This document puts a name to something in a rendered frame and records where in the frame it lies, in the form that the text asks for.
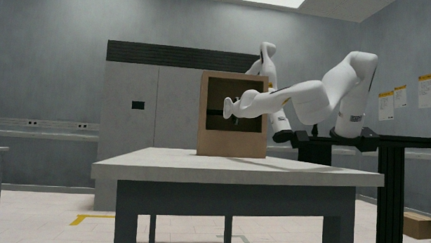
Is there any tan open-front wooden cabinet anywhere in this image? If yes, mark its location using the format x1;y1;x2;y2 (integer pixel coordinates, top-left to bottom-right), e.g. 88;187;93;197
197;71;269;159

